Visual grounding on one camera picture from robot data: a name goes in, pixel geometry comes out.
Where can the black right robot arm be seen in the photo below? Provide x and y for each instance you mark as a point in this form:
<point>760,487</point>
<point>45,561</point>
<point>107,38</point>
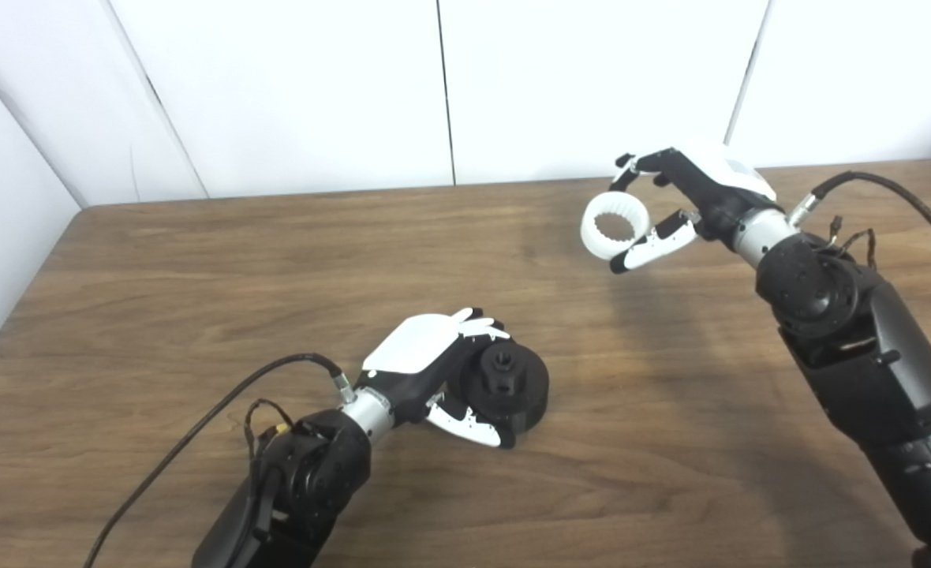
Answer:
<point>868,355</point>

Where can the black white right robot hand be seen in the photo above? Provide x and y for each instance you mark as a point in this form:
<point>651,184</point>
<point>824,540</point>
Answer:
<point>718,189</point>

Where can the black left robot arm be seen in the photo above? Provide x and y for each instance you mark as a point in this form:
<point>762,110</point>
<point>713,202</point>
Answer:
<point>308,481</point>

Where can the round black plastic part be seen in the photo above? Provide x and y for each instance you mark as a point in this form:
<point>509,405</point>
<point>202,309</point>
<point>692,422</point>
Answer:
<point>525,390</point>

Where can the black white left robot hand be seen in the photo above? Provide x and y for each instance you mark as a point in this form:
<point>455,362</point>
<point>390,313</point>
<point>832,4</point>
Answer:
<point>410,351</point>

